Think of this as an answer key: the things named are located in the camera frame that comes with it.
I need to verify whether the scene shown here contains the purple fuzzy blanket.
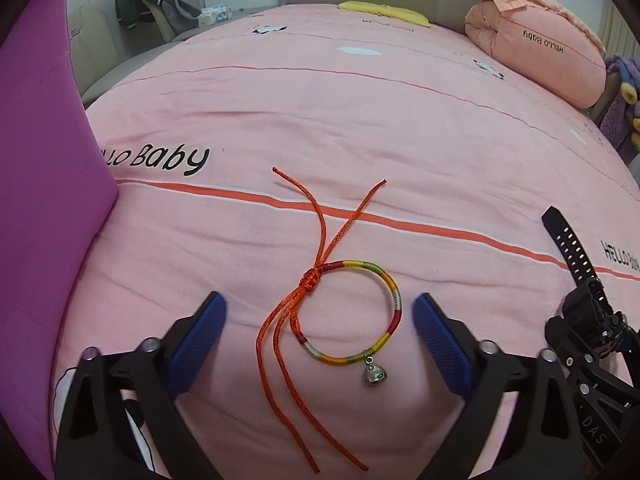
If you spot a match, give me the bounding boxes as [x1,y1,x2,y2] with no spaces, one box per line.
[599,54,640,163]

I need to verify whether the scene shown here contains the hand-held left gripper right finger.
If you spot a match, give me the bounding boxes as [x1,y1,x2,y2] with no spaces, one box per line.
[412,292,586,480]

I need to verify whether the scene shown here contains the pink folded duvet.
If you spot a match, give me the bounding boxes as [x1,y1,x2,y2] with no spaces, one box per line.
[455,0,608,109]

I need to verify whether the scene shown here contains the blue and yellow plush toy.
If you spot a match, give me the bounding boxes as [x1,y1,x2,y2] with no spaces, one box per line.
[620,74,640,151]

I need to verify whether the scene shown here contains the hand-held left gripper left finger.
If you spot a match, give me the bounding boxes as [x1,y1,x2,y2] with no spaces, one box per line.
[55,291,228,480]

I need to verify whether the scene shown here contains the beige upholstered chair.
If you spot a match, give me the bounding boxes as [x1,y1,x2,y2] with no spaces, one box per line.
[70,6,122,93]

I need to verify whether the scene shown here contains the purple plastic bin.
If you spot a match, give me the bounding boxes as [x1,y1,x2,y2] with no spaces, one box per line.
[0,0,119,480]

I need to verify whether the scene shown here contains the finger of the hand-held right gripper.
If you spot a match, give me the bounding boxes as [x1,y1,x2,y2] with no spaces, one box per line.
[600,325,640,358]
[544,315,590,377]

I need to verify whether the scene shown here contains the black wristwatch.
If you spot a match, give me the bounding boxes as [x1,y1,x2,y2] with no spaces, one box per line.
[541,206,628,343]

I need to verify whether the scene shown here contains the grey garment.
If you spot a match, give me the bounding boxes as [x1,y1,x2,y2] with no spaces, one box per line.
[159,0,202,20]

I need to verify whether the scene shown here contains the pink panda print bedsheet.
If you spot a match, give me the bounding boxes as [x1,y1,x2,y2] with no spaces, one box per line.
[50,4,640,480]

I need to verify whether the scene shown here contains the multicoloured braided bracelet red cords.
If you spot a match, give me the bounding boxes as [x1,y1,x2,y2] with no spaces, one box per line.
[256,166,401,475]

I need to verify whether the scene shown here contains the white tissue packet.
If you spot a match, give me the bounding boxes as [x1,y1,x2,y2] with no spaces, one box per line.
[197,6,232,25]

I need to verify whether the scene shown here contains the yellow flat pillow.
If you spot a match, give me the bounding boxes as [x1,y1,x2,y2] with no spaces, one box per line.
[337,1,431,28]

